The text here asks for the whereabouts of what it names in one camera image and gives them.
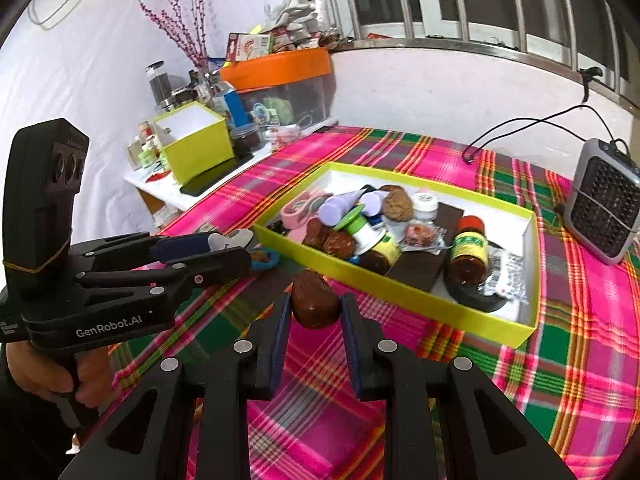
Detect green capped bottle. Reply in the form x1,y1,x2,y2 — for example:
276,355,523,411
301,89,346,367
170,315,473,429
332,212,402,271

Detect lime green cube box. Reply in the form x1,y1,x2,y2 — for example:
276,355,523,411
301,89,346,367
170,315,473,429
152,101,236,185

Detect shallow lime green box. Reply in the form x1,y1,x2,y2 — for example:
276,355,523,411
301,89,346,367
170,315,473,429
252,161,542,350

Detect red lid sauce jar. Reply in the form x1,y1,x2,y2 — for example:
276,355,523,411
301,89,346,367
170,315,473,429
446,215,490,286

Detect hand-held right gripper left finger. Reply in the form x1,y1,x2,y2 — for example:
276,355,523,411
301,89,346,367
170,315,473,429
57,291,293,480

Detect dark glass jar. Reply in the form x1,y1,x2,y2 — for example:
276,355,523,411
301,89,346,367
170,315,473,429
146,61,173,111

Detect light purple tube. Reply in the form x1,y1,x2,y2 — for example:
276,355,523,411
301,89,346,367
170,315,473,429
319,189,367,227

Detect black phone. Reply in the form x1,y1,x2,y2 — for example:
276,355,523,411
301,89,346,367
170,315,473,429
179,152,255,197

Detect steel window grille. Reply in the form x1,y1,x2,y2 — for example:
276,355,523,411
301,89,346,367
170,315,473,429
290,0,640,111

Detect blue label bottle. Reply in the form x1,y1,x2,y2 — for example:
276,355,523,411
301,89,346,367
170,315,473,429
212,80,249,128

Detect dark brown lump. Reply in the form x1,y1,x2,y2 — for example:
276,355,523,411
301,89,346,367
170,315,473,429
291,270,341,330

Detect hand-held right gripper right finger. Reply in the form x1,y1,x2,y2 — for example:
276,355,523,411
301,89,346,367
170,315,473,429
341,291,576,480

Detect small clear plastic jar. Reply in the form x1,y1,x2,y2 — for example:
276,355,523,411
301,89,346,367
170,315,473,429
231,122,263,158

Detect white gloves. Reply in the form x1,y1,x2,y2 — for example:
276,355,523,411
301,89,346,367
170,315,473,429
264,0,318,31

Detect blue ring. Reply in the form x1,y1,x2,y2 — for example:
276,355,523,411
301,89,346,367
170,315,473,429
250,249,280,272

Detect black round disc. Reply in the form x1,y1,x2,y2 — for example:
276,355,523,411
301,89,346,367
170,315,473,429
446,240,506,313

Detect small purple bottle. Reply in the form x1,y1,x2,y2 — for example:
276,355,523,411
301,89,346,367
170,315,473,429
360,192,386,218

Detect orange lid storage bin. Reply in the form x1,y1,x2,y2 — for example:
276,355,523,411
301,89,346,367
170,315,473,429
220,47,332,128

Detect person's left hand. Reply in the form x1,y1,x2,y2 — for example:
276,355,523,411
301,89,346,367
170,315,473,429
6,344,114,410

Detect red white packet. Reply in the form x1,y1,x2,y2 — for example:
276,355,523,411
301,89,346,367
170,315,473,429
265,125,303,150

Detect small white jar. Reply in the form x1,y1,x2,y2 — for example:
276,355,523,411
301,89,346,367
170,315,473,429
412,191,440,221

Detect white printed packet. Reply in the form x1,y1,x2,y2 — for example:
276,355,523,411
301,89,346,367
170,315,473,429
482,250,530,303

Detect black cable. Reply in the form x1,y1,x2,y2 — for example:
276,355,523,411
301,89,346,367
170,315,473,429
461,67,633,163

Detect pink flower branches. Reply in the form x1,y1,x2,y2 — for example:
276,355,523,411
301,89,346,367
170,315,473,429
130,0,211,73

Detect red white carton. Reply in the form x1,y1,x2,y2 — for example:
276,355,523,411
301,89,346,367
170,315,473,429
227,31,275,63

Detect grey portable fan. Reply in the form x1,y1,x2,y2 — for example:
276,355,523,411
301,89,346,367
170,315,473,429
564,138,640,266

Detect clear wrapped brown snack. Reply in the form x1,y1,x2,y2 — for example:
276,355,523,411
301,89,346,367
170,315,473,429
402,222,442,252

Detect steel lidded cup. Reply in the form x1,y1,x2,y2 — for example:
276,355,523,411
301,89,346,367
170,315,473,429
160,89,196,111

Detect dark brown dried fruit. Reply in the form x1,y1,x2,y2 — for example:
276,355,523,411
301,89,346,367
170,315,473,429
302,217,331,250

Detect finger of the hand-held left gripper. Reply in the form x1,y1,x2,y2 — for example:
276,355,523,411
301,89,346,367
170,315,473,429
70,231,217,273
75,248,252,307

